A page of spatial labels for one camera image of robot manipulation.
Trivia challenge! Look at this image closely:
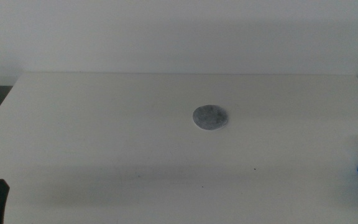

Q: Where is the round grey cup mat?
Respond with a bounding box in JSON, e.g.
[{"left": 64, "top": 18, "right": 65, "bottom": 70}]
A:
[{"left": 192, "top": 104, "right": 229, "bottom": 131}]

